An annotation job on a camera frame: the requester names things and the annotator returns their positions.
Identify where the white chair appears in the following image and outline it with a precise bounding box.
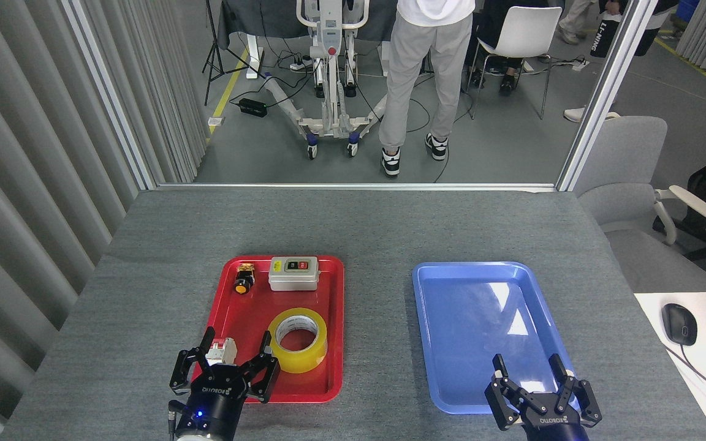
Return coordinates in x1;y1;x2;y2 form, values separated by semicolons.
468;6;563;120

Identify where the silver frame rail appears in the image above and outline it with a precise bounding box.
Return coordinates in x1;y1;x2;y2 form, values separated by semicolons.
156;182;559;192

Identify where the white stand on wheels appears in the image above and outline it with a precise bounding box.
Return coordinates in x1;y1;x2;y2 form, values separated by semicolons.
264;0;387;160

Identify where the person in black shorts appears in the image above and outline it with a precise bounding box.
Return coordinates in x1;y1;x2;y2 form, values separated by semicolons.
564;0;678;123

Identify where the standing person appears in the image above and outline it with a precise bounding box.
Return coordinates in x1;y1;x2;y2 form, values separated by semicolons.
379;0;476;178

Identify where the blue bin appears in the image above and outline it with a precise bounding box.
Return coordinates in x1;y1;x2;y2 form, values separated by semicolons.
675;0;700;25

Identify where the black tripod stand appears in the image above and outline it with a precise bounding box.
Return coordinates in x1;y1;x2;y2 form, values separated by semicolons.
203;0;265;106

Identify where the grey office chair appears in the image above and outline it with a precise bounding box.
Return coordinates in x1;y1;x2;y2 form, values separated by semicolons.
574;115;706;293

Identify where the yellow tape roll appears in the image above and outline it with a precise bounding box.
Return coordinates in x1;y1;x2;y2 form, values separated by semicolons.
268;307;328;374

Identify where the yellow round push button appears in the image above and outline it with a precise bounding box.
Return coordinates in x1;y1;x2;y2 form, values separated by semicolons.
234;263;256;295

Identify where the silver frame post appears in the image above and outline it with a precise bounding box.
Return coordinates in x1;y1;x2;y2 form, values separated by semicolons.
62;0;159;190
556;0;660;192

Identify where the blue plastic tray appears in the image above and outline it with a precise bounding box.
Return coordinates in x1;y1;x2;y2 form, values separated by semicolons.
412;262;583;414

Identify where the white circuit breaker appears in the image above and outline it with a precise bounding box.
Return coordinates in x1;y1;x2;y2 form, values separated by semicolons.
205;337;238;368

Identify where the seated person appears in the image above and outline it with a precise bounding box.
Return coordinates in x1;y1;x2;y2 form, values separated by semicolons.
466;0;565;96

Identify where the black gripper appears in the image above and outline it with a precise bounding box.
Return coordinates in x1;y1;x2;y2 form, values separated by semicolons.
169;326;281;438
485;354;602;441

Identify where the walking person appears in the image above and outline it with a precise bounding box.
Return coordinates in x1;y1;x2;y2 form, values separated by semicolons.
558;0;599;45

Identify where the white desk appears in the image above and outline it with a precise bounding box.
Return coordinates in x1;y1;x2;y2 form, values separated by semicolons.
634;292;706;441

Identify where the red plastic tray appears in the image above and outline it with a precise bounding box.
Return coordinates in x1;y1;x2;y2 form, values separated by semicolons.
192;255;345;404

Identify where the black computer mouse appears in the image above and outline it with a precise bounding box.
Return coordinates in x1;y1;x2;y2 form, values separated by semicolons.
662;303;698;347

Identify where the black mouse cable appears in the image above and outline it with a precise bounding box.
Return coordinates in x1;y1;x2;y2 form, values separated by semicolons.
662;343;706;411

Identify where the grey push button switch box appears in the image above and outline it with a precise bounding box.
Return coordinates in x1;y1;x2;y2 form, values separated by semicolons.
268;256;319;292

